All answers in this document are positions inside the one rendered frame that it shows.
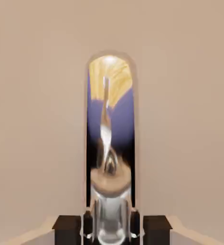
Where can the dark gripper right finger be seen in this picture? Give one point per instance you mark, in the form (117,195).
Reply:
(155,229)

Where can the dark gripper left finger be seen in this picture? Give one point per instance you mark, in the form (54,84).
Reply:
(66,229)

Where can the beige cabinet door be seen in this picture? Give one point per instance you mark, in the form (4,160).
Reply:
(180,95)

